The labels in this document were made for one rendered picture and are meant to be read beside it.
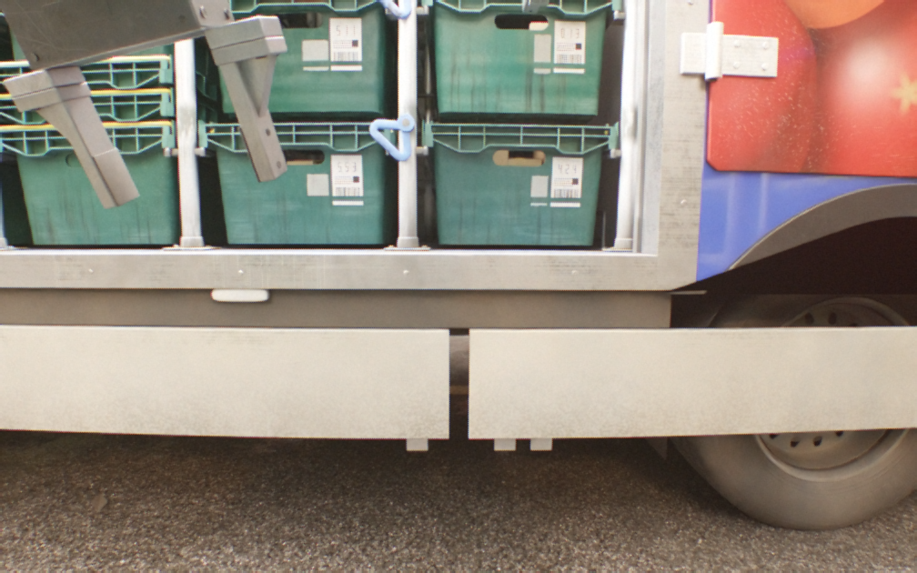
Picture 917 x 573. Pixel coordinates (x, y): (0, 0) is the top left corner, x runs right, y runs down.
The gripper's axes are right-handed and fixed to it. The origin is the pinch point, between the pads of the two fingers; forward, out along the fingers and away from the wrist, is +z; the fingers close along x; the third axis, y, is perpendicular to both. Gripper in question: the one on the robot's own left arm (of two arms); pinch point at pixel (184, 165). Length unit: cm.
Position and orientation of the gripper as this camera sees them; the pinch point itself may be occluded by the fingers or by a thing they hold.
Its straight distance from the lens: 40.2
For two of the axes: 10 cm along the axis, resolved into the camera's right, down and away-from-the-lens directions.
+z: 1.5, 8.6, 4.9
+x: -9.9, 1.1, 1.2
